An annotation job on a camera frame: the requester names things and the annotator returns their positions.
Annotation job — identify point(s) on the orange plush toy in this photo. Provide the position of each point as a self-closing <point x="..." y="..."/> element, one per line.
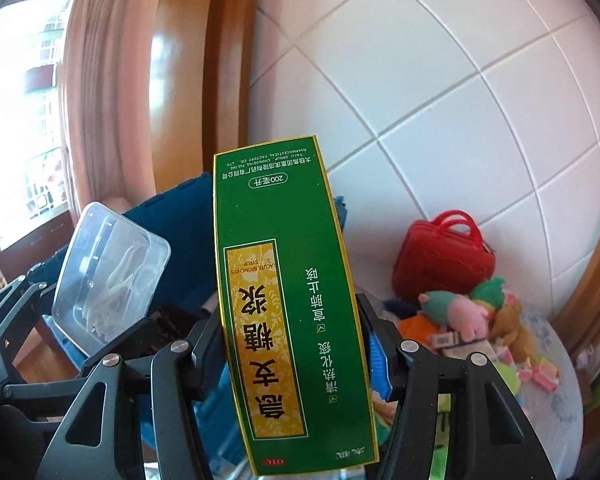
<point x="417" y="330"/>

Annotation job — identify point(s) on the pink and green pig plush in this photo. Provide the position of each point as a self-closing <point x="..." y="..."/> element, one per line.
<point x="459" y="315"/>

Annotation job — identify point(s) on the window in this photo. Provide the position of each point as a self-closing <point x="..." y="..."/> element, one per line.
<point x="25" y="120"/>

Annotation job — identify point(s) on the small green frog plush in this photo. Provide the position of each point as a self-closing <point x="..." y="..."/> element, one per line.
<point x="489" y="291"/>

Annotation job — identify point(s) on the small pink packet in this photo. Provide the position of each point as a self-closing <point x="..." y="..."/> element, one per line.
<point x="527" y="372"/>
<point x="547" y="377"/>

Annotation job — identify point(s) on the curved wooden frame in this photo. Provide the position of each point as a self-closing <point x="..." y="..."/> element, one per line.
<point x="594" y="285"/>
<point x="200" y="60"/>

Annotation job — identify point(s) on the pink curtain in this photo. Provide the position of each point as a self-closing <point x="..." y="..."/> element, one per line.
<point x="110" y="85"/>

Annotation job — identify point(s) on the small white barcode box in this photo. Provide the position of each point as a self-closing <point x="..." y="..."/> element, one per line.
<point x="444" y="341"/>

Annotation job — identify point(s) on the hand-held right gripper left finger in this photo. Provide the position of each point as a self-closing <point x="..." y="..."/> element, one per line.
<point x="210" y="360"/>

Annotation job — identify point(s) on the white crinkled sheet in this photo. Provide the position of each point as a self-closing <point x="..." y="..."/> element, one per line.
<point x="544" y="420"/>

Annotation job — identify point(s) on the blue plastic storage crate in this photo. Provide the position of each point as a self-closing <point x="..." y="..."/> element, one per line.
<point x="185" y="205"/>

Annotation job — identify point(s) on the red toy suitcase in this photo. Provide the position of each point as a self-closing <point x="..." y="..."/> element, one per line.
<point x="439" y="260"/>

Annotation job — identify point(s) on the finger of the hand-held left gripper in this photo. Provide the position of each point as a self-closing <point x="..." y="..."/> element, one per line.
<point x="40" y="390"/>
<point x="22" y="305"/>

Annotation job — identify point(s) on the brown bear plush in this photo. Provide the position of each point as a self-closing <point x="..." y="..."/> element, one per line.
<point x="514" y="330"/>

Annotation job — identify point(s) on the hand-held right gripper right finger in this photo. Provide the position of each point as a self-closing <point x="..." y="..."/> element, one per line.
<point x="379" y="360"/>

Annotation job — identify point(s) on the green medicine box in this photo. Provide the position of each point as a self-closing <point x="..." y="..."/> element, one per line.
<point x="290" y="310"/>

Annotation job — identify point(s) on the clear plastic case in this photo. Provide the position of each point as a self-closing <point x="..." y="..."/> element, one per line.
<point x="110" y="270"/>

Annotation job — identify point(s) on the dark red pouch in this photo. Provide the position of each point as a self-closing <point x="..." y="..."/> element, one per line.
<point x="175" y="322"/>

